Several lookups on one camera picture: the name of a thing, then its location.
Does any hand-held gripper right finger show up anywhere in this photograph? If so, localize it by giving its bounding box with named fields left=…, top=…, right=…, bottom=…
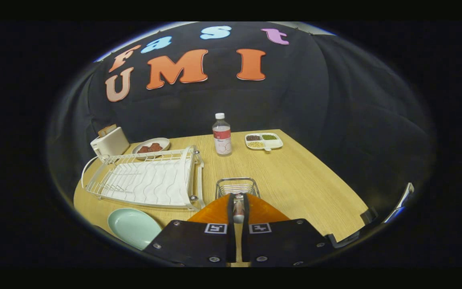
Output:
left=241, top=193, right=336, bottom=267

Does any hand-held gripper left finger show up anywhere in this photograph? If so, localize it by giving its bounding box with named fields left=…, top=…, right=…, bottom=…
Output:
left=143, top=193, right=236, bottom=267

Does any light green plate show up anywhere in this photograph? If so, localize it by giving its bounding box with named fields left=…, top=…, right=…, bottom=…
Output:
left=107, top=208, right=163, bottom=250

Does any small metal wire basket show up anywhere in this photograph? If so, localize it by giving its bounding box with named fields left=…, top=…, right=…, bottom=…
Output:
left=215, top=177, right=261, bottom=200

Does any white wire dish rack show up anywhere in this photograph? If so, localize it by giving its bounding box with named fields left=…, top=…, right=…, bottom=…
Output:
left=81, top=145, right=205, bottom=212

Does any white plate with meat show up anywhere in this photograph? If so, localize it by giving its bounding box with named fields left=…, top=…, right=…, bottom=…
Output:
left=132, top=138, right=171, bottom=160

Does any white divided tray with beans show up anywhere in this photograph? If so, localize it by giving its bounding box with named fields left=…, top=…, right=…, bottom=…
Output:
left=245, top=132, right=284, bottom=152

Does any clear plastic water bottle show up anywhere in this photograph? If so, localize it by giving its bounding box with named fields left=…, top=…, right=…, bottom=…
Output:
left=212, top=113, right=232, bottom=156

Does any white and blue object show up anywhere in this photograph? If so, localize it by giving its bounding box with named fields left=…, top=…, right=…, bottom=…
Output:
left=383, top=183, right=415, bottom=223

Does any white toaster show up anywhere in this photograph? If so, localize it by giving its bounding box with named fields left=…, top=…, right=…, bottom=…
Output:
left=90, top=126, right=130, bottom=159

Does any black backdrop cloth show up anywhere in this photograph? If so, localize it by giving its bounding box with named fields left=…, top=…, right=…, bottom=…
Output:
left=49, top=22, right=436, bottom=225

